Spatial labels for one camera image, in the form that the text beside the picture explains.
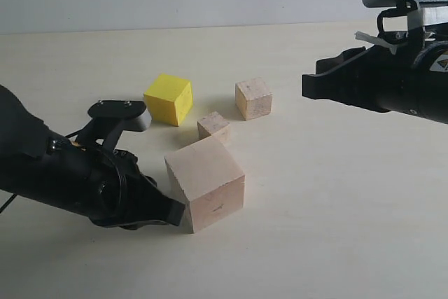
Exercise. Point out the medium natural wooden cube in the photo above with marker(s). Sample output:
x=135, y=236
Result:
x=253, y=98

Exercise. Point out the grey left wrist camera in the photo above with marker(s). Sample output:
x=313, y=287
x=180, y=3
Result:
x=110, y=118

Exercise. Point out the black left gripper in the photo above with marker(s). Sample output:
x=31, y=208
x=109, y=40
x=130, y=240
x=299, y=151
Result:
x=107, y=187

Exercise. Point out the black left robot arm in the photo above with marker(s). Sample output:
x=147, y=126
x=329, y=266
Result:
x=23, y=132

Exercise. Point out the yellow painted wooden cube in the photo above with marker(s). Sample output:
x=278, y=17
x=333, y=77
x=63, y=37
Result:
x=169, y=99

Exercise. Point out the large natural wooden cube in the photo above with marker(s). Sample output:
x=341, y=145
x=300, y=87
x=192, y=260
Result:
x=208, y=180

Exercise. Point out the small natural wooden cube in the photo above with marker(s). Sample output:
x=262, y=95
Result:
x=214, y=125

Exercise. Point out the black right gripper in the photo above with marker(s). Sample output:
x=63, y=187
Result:
x=412, y=81

